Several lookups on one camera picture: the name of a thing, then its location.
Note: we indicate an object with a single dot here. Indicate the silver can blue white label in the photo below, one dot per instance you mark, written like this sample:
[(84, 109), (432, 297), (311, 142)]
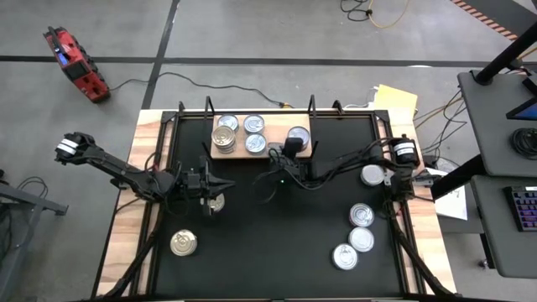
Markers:
[(345, 256)]

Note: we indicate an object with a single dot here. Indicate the black frame wooden shelf rack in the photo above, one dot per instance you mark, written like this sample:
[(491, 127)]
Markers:
[(208, 107)]

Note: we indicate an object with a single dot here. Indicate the desk caster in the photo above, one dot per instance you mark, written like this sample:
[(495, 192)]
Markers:
[(484, 264)]

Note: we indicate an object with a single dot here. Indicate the silver can green red label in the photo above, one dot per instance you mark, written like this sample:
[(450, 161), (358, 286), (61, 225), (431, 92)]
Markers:
[(372, 175)]

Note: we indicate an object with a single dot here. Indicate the red black power unit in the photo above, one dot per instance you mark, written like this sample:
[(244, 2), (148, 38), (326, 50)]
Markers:
[(79, 69)]

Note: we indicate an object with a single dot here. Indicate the silver can green blue label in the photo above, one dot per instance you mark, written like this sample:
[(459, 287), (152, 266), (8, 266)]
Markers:
[(254, 124)]

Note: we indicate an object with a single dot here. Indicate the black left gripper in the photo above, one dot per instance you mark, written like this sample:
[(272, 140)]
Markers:
[(191, 182)]

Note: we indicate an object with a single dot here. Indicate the black table clamp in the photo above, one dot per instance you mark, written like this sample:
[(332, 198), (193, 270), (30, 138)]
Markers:
[(337, 106), (180, 109)]

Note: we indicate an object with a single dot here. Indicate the black pole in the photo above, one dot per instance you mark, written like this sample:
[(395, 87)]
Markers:
[(503, 56)]

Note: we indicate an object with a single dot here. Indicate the tablet screen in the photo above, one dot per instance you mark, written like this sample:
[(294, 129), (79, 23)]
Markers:
[(526, 111)]

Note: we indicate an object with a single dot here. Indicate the grey metal stand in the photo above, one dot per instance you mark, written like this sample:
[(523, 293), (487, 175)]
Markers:
[(33, 201)]

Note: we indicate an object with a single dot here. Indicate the hazard striped floor mat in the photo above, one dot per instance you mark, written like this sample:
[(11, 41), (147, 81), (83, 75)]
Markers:
[(503, 12)]

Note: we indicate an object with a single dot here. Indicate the light wooden shelf board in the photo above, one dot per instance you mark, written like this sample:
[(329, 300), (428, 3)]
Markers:
[(277, 126)]

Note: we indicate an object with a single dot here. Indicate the yellow paper pad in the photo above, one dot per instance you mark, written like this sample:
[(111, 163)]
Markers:
[(396, 98)]

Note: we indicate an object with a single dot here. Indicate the black stand base bar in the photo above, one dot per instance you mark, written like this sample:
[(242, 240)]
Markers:
[(455, 178)]

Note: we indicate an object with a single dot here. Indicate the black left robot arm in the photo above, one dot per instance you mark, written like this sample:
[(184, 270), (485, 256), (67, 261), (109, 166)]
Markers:
[(121, 170)]

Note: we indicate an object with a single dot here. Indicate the teal label seafood can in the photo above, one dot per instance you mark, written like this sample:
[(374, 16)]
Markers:
[(255, 143), (227, 122)]

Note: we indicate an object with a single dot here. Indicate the silver can white green label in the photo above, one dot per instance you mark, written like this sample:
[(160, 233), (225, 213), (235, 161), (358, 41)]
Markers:
[(361, 239)]

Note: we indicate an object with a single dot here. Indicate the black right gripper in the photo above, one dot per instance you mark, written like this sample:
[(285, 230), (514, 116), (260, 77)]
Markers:
[(293, 168)]

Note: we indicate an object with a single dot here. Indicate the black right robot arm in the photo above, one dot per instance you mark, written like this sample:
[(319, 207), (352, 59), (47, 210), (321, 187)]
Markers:
[(348, 161)]

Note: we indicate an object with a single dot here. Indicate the black table mat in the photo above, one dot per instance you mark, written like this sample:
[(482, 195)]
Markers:
[(272, 251)]

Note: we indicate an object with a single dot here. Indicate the grey desk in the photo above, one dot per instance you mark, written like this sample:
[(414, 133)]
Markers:
[(486, 126), (491, 235)]

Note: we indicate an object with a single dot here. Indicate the white paper sheet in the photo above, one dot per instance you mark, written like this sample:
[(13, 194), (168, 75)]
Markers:
[(455, 205)]

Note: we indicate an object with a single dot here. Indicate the black keyboard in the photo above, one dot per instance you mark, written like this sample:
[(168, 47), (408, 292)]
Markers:
[(524, 207)]

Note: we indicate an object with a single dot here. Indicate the silver can blue barcode label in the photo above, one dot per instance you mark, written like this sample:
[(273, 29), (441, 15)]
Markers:
[(298, 132)]

